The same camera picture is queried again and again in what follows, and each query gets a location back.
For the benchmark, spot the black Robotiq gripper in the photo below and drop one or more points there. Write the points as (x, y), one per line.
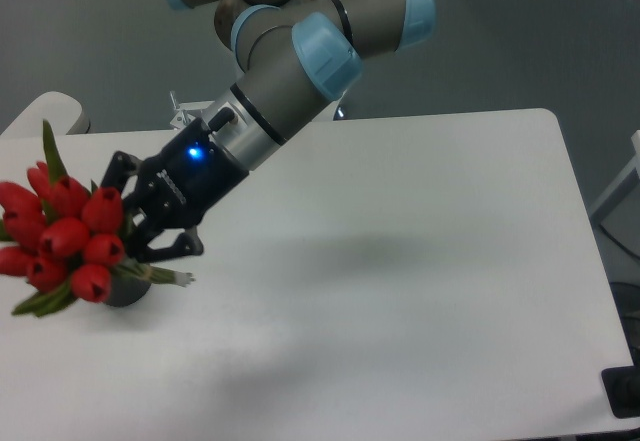
(174, 189)

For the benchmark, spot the red tulip bouquet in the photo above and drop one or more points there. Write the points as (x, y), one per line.
(63, 238)

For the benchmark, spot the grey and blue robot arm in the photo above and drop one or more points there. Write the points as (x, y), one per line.
(295, 59)

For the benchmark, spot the dark grey ribbed vase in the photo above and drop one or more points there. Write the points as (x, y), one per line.
(128, 285)

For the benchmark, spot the white chair armrest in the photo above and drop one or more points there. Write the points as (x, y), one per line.
(64, 113)

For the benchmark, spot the black device at table edge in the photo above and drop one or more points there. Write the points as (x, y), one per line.
(622, 390)

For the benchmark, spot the white furniture frame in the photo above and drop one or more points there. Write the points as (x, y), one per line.
(618, 189)

